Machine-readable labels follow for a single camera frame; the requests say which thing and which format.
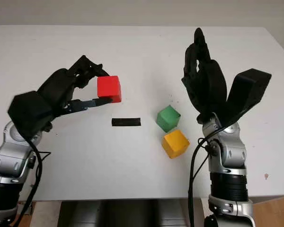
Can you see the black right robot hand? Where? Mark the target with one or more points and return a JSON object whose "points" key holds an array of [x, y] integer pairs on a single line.
{"points": [[210, 87]]}

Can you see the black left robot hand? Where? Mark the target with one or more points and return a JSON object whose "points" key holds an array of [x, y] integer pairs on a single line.
{"points": [[56, 87]]}

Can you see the red wooden block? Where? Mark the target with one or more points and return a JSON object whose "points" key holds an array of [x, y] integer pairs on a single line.
{"points": [[107, 87]]}

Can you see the green wooden block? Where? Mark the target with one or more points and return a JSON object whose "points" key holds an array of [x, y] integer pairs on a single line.
{"points": [[168, 118]]}

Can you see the yellow wooden block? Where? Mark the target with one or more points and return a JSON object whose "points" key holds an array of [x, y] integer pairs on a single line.
{"points": [[176, 144]]}

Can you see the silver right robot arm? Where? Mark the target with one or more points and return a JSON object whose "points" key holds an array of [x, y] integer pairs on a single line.
{"points": [[229, 160]]}

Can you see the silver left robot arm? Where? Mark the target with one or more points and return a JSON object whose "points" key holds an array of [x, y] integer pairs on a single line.
{"points": [[7, 160]]}

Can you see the black tape strip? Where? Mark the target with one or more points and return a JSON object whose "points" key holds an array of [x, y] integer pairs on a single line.
{"points": [[126, 122]]}

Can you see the white table leg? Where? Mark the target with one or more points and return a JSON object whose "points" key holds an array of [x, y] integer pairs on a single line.
{"points": [[47, 212], [204, 212]]}

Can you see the dark grey robot body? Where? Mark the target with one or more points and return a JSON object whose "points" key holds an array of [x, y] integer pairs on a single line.
{"points": [[132, 214]]}

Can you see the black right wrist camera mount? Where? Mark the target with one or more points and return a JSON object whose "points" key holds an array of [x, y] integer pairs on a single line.
{"points": [[248, 89]]}

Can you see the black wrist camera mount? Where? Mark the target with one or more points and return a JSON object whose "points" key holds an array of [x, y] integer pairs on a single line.
{"points": [[28, 113], [248, 89]]}

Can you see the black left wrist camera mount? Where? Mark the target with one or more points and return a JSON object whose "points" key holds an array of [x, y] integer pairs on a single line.
{"points": [[28, 113]]}

